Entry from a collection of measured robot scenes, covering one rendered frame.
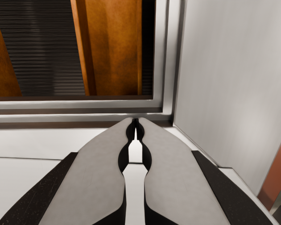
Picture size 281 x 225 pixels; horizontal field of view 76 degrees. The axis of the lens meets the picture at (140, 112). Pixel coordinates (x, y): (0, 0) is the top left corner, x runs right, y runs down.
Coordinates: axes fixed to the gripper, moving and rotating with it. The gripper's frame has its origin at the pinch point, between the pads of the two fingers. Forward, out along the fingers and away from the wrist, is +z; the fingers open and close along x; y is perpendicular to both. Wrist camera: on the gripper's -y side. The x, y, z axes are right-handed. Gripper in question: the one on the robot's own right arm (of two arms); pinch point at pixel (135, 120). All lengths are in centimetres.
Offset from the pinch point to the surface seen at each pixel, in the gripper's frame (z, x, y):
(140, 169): 0.6, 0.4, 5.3
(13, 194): 0.6, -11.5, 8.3
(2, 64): 15.7, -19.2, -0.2
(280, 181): 2.7, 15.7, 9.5
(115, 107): 2.8, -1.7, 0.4
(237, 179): 0.6, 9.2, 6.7
